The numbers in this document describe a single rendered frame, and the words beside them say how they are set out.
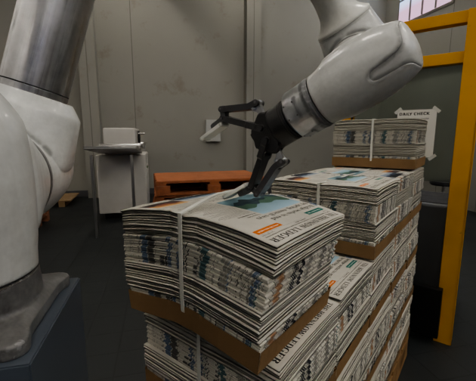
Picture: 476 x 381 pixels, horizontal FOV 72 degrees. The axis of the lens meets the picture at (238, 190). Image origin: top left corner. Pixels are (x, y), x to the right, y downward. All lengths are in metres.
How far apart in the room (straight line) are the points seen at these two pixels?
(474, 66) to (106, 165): 4.29
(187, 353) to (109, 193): 4.38
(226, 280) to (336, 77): 0.36
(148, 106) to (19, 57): 6.51
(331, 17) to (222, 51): 6.75
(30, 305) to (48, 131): 0.25
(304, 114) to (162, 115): 6.57
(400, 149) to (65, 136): 1.37
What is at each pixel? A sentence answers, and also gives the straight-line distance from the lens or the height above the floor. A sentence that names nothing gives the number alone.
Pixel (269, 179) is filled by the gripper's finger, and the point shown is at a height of 1.13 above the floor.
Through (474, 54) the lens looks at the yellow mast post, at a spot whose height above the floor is 1.62.
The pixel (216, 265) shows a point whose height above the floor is 0.99.
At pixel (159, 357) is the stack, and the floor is 0.70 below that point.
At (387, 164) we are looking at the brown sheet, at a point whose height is 1.08.
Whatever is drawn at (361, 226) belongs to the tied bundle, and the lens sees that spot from 1.09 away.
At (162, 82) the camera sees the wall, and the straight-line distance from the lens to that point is 7.14.
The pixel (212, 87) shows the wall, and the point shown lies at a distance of 7.21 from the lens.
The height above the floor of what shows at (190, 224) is 1.06.
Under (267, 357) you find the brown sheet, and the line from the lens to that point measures 0.61.
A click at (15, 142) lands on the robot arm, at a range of 0.43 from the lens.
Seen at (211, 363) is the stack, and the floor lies 0.76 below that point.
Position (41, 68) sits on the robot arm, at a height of 1.31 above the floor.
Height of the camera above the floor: 1.21
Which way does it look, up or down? 10 degrees down
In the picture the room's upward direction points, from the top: straight up
